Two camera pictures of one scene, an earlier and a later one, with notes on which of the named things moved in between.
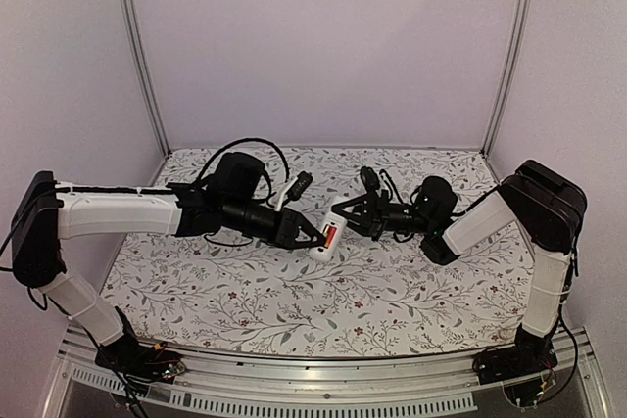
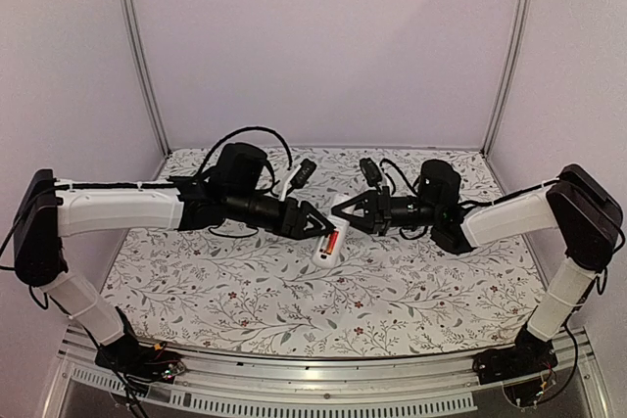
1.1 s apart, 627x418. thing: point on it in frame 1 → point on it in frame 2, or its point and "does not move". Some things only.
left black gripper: (287, 230) → (295, 220)
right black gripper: (373, 214) does not move
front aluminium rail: (439, 383) does not move
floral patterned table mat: (378, 296) does not move
